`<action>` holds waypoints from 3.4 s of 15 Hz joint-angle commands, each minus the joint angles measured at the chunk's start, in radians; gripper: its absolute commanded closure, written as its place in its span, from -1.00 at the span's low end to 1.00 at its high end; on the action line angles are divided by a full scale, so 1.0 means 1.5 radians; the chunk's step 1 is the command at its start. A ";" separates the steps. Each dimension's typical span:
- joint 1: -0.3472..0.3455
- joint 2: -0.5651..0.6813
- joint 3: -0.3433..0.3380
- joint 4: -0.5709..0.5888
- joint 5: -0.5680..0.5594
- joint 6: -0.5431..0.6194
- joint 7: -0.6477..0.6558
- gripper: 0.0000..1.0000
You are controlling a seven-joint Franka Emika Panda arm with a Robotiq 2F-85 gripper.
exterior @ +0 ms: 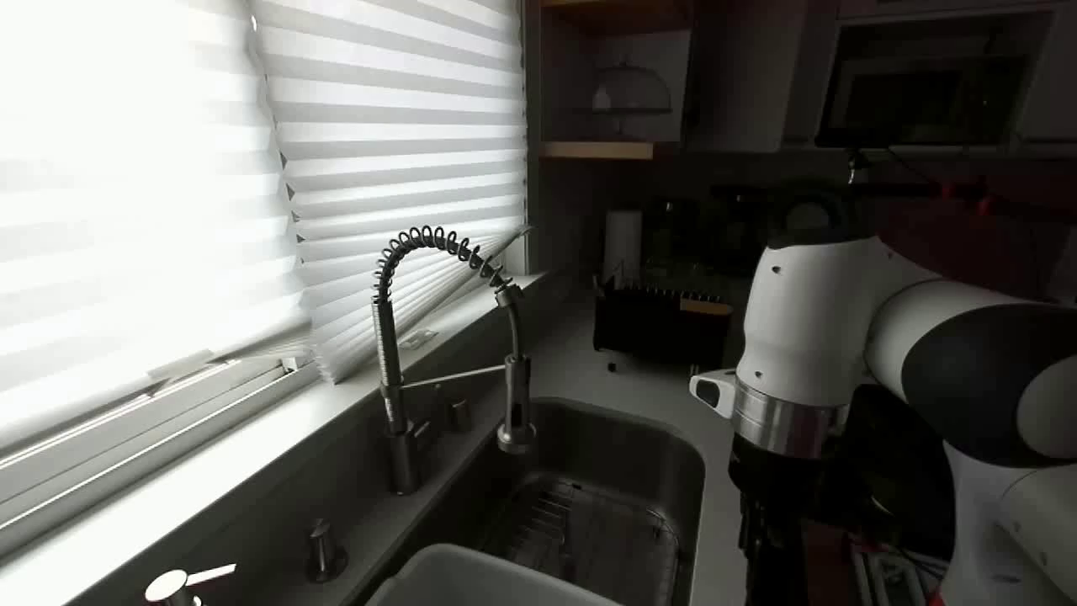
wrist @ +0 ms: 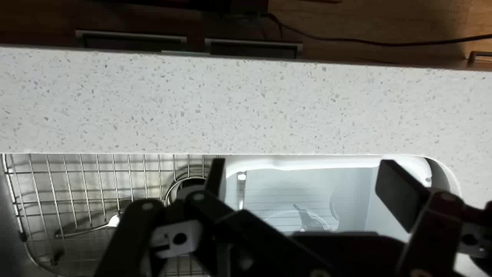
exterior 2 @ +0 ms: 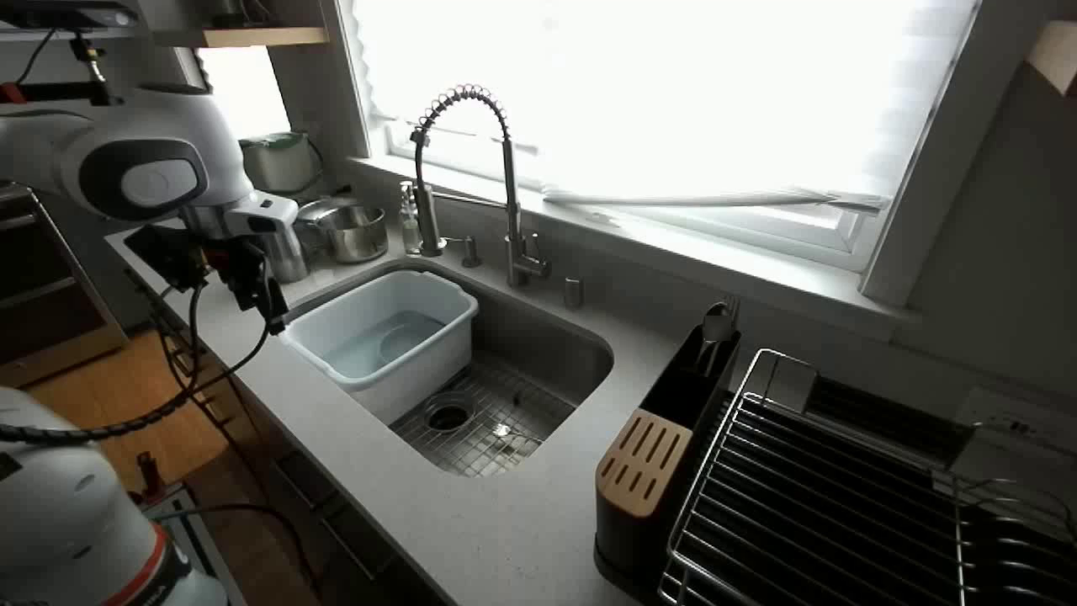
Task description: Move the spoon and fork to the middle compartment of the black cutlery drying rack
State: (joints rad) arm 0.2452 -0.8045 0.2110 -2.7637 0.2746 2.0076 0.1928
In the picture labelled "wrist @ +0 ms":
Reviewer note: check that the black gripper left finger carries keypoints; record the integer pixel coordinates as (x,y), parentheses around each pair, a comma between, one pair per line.
(221,241)

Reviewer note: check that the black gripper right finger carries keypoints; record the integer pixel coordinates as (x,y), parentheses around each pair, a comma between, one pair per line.
(440,226)

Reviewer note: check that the white plastic wash basin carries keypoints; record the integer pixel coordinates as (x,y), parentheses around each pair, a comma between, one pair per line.
(320,193)

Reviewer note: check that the wire sink bottom grid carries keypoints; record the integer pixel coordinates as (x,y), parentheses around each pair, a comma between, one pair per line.
(65,207)

